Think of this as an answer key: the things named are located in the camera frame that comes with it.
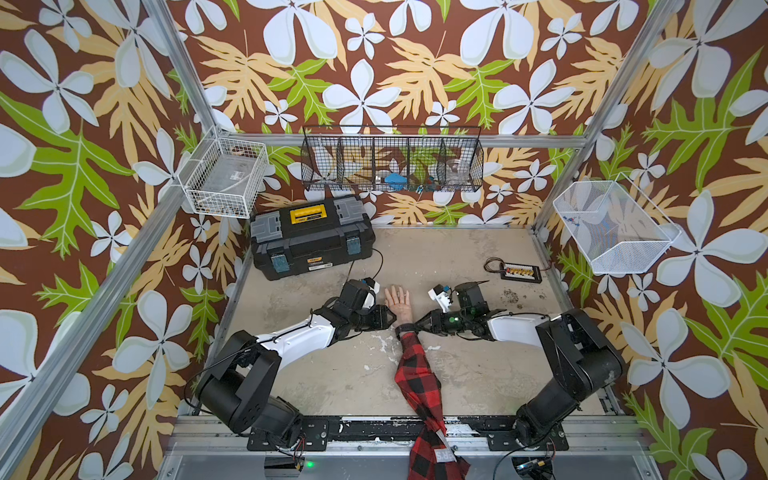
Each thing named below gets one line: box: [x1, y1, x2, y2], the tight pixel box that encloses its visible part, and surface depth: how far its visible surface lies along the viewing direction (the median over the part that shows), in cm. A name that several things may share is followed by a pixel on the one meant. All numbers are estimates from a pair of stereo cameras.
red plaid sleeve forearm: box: [395, 332, 471, 480], surface depth 75 cm
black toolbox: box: [250, 195, 376, 281], surface depth 100 cm
